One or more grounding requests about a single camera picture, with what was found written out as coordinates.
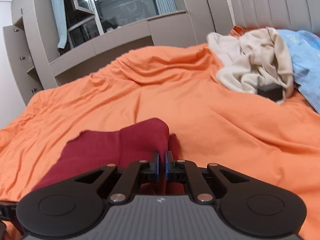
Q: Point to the light blue curtain left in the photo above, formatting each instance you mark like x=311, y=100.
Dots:
x=58, y=7

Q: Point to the beige crumpled garment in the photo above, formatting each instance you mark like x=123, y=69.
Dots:
x=256, y=59

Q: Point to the orange duvet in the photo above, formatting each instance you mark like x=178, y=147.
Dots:
x=275, y=143

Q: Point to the light blue garment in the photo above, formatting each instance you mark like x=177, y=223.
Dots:
x=304, y=50

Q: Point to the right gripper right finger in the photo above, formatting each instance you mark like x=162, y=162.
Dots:
x=189, y=175

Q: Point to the window with dark glass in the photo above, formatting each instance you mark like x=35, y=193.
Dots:
x=87, y=19

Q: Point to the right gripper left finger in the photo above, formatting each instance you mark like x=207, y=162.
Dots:
x=136, y=174

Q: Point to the grey padded headboard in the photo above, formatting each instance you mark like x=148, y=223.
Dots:
x=280, y=14

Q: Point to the dark red long-sleeve sweater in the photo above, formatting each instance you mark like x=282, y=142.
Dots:
x=93, y=149

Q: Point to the grey wall cabinet unit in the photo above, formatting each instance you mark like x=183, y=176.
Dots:
x=32, y=38

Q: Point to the black object under garment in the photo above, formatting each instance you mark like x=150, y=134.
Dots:
x=272, y=91

